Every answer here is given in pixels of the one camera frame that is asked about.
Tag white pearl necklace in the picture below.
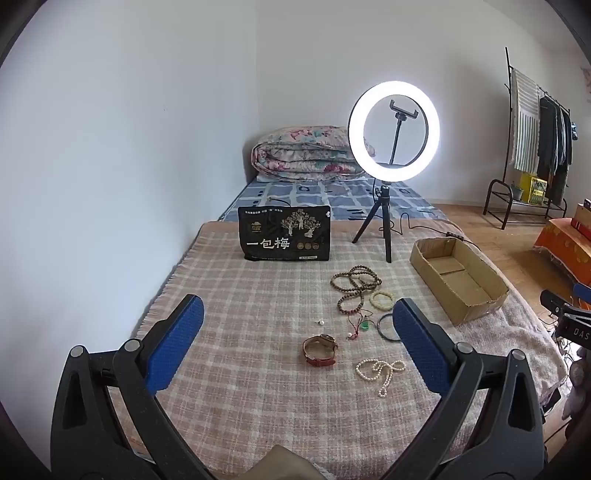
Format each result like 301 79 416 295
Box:
355 358 408 399

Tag dark blue bangle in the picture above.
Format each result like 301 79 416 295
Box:
376 312 401 343

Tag red cord jade pendant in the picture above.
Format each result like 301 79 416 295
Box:
346 308 374 341

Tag long brown bead necklace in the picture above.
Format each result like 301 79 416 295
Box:
329 264 383 316

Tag orange cloth covered furniture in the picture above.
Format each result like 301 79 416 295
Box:
534 199 591 286

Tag cardboard box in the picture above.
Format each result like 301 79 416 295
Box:
410 237 509 326

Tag black clothes rack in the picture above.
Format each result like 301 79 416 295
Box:
483 52 577 230

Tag yellow box on rack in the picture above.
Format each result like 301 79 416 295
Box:
519 173 547 205

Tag dark hanging clothes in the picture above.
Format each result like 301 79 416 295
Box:
537 96 573 206

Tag pink plaid blanket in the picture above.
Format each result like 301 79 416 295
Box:
134 221 567 479

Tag striped hanging towel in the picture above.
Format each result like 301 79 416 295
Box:
510 68 540 176

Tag black tripod stand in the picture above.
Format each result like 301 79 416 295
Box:
352 183 400 263

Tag blue checked bed sheet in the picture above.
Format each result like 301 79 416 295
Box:
219 178 447 222

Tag black phone holder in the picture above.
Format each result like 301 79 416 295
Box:
389 99 419 165

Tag black snack bag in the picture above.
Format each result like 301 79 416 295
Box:
238 206 332 261

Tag folded floral quilt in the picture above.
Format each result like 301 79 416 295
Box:
250 125 363 181

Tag black ring light cable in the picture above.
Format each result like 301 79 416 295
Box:
262 174 468 241

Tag white ring light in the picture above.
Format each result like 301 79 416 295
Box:
346 80 441 183

